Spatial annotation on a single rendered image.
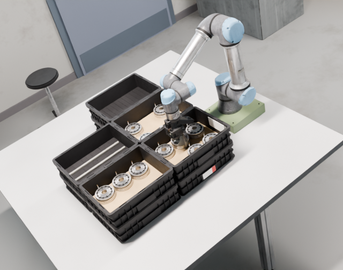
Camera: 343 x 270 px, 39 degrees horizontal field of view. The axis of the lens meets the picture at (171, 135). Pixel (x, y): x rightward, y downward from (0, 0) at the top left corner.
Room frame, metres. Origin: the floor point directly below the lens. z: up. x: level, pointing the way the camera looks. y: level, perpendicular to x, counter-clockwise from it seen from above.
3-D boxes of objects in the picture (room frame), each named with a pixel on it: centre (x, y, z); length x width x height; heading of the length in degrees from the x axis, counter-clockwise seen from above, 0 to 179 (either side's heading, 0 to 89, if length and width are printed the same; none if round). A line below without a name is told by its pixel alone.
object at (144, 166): (1.89, 0.22, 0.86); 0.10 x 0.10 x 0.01
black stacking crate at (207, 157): (1.97, -0.07, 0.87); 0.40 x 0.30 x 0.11; 119
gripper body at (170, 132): (1.99, -0.03, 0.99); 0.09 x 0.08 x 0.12; 114
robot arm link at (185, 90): (2.06, -0.12, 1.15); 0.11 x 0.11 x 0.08; 27
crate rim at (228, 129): (1.97, -0.07, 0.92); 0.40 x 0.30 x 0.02; 119
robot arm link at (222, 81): (2.32, -0.39, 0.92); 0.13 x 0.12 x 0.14; 27
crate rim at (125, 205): (1.78, 0.28, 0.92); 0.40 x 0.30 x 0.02; 119
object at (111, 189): (1.78, 0.41, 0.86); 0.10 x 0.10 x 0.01
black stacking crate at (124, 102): (2.50, 0.22, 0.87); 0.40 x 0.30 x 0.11; 119
